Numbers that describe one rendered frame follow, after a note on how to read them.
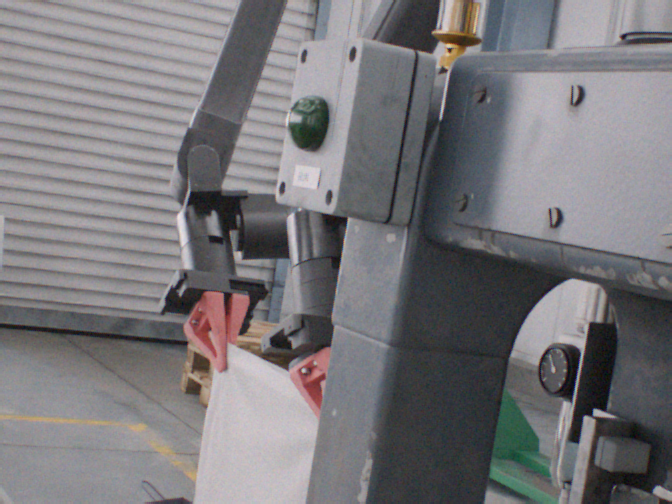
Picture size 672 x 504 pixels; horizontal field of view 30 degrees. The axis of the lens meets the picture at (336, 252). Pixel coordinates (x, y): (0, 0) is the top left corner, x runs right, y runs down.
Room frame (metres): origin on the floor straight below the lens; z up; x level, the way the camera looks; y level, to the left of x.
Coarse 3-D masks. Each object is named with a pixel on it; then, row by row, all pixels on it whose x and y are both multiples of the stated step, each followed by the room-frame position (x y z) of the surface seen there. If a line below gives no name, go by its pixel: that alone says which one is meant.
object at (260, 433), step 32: (224, 384) 1.26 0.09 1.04; (256, 384) 1.17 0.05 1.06; (288, 384) 1.10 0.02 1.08; (224, 416) 1.24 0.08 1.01; (256, 416) 1.16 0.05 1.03; (288, 416) 1.09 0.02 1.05; (224, 448) 1.23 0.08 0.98; (256, 448) 1.15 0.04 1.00; (288, 448) 1.08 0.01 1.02; (224, 480) 1.22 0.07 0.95; (256, 480) 1.13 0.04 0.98; (288, 480) 1.07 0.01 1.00
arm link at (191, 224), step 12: (204, 204) 1.37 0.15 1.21; (180, 216) 1.37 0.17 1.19; (192, 216) 1.36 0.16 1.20; (204, 216) 1.36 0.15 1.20; (216, 216) 1.37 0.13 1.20; (228, 216) 1.40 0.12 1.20; (240, 216) 1.38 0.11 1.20; (180, 228) 1.37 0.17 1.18; (192, 228) 1.35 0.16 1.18; (204, 228) 1.35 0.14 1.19; (216, 228) 1.35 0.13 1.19; (228, 228) 1.38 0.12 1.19; (240, 228) 1.37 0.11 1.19; (180, 240) 1.36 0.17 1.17; (216, 240) 1.35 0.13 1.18; (228, 240) 1.36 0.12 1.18; (240, 240) 1.37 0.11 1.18; (180, 252) 1.36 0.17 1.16
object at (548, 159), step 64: (512, 64) 0.60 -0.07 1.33; (576, 64) 0.56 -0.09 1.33; (640, 64) 0.52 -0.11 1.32; (448, 128) 0.64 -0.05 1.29; (512, 128) 0.59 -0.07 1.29; (576, 128) 0.55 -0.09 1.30; (640, 128) 0.51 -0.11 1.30; (448, 192) 0.64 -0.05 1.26; (512, 192) 0.58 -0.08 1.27; (576, 192) 0.54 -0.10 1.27; (640, 192) 0.50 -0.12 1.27; (384, 256) 0.67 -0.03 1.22; (448, 256) 0.66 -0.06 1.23; (512, 256) 0.58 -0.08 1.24; (576, 256) 0.54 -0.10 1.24; (640, 256) 0.50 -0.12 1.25; (384, 320) 0.66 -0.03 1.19; (448, 320) 0.66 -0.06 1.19; (512, 320) 0.68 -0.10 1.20; (640, 320) 0.78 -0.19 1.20; (384, 384) 0.65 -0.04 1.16; (448, 384) 0.67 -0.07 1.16; (640, 384) 0.78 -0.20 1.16; (320, 448) 0.70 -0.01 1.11; (384, 448) 0.65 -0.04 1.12; (448, 448) 0.67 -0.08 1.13
